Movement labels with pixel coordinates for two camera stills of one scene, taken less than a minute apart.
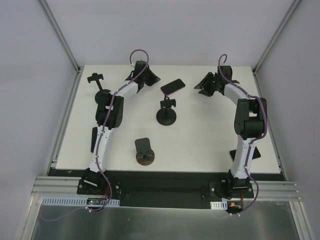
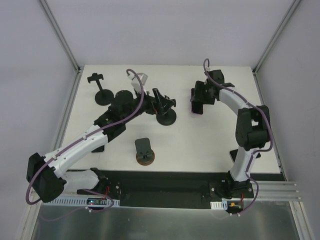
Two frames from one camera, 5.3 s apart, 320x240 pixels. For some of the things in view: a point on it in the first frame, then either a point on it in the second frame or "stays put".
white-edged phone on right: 256,153 stays put
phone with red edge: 173,86 -> 197,108
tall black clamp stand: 102,97 stays put
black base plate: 190,190 stays put
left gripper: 147,75 -> 157,100
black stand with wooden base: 145,156 stays put
